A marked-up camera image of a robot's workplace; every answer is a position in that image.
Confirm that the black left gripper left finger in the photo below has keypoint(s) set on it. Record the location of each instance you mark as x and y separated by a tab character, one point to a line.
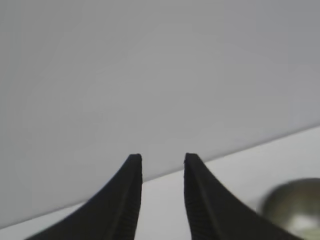
112	212

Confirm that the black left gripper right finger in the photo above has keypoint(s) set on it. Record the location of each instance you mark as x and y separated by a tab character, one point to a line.
212	212

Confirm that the stainless steel mixing bowl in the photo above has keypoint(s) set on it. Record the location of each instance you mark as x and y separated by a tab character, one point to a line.
287	197

